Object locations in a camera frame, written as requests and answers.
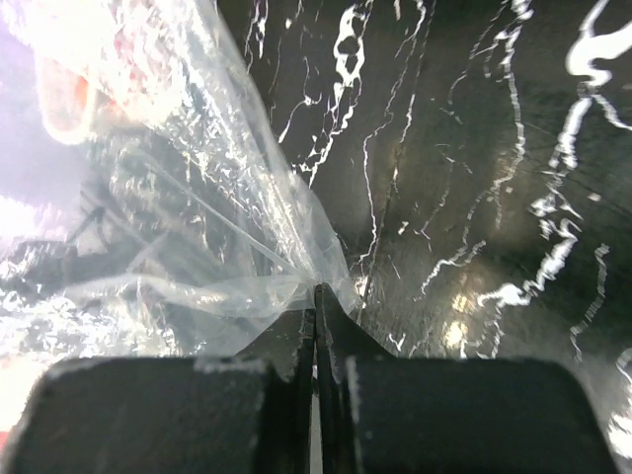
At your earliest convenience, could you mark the clear zip top bag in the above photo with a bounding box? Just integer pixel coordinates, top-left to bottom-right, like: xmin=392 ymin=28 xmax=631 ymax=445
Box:
xmin=1 ymin=1 xmax=358 ymax=361

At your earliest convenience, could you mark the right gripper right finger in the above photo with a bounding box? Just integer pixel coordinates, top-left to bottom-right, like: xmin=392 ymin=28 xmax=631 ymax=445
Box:
xmin=314 ymin=283 xmax=392 ymax=473

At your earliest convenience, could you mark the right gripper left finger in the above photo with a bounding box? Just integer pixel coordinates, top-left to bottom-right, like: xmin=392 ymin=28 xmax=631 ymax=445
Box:
xmin=237 ymin=309 xmax=315 ymax=473

